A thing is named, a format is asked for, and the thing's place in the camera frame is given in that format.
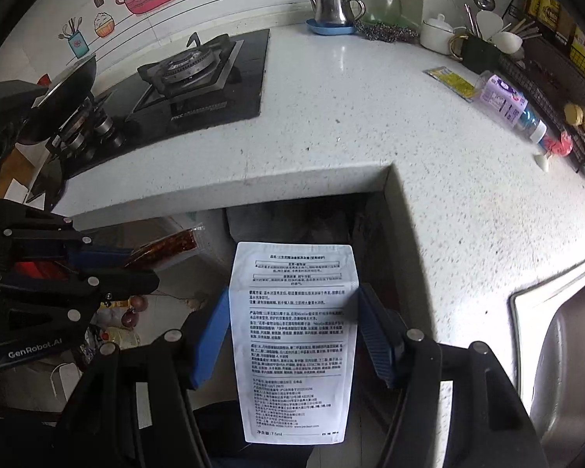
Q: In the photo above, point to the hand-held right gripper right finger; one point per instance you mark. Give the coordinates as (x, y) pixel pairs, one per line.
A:
(378, 341)

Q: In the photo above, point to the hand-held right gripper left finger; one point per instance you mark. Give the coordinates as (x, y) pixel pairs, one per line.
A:
(212, 341)

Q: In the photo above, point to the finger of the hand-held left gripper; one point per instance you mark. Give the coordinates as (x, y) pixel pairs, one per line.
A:
(126, 282)
(102, 257)

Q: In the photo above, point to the red chili sauce packet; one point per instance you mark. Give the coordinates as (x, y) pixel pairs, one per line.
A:
(170, 246)

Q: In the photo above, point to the white printed pouch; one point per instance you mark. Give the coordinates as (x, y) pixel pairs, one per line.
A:
(292, 341)

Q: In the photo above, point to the red onion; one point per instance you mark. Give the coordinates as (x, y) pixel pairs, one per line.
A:
(136, 303)
(129, 319)

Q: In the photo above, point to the white paper bag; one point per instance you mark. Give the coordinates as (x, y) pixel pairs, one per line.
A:
(39, 385)

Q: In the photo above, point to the yellow cooking oil bottle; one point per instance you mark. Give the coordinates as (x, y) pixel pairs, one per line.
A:
(122, 339)

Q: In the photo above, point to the black wok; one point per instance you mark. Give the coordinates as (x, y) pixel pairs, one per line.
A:
(63, 102)

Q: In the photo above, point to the stainless steel sink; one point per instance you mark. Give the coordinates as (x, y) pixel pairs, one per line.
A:
(575, 351)

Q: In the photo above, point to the black glass gas stove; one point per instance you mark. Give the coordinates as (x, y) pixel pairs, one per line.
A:
(243, 83)

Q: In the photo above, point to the yellow packet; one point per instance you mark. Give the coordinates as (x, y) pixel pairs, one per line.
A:
(453, 83)

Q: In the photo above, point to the purple label plastic bottle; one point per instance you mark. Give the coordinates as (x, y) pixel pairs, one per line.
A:
(504, 100)

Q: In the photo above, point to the steel wool scrubber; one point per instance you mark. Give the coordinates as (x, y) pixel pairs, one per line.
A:
(387, 32)

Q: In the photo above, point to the white ceramic lidded jar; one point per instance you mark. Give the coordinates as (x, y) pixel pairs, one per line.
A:
(436, 34)

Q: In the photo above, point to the blue saucer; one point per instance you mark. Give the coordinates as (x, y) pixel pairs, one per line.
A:
(321, 29)

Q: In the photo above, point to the white rice paddle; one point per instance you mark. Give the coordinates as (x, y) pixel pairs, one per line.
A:
(493, 24)

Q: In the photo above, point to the stainless steel teapot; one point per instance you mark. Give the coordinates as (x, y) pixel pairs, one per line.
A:
(334, 5)

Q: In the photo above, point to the wooden chopsticks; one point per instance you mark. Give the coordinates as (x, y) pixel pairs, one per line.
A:
(526, 30)

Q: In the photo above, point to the metal strainer ladle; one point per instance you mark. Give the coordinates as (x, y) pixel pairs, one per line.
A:
(484, 0)

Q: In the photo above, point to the yellow black box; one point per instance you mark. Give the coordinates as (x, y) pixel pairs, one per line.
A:
(541, 7)

